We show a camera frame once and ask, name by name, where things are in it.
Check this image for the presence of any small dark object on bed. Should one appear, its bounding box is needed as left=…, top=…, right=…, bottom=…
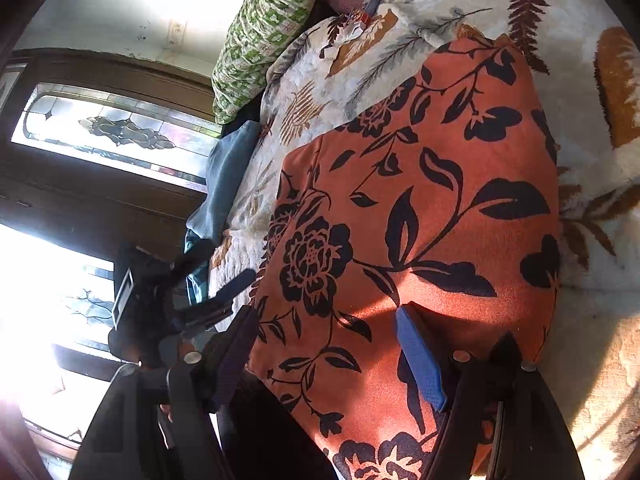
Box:
left=362, top=0, right=381, bottom=16

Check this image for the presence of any blue folded cloth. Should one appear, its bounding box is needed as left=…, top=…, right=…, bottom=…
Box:
left=183, top=119, right=263, bottom=306

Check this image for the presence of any cream leaf-pattern blanket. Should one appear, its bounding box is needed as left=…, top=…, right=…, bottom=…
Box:
left=209, top=0, right=639, bottom=479

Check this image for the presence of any stained glass window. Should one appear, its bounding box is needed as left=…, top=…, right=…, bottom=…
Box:
left=11, top=82, right=221, bottom=193

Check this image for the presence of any green patterned pillow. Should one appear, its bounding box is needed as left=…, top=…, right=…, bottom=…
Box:
left=210, top=0, right=316, bottom=125

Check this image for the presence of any orange floral garment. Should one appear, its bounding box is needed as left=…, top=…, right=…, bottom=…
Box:
left=247, top=36, right=560, bottom=479

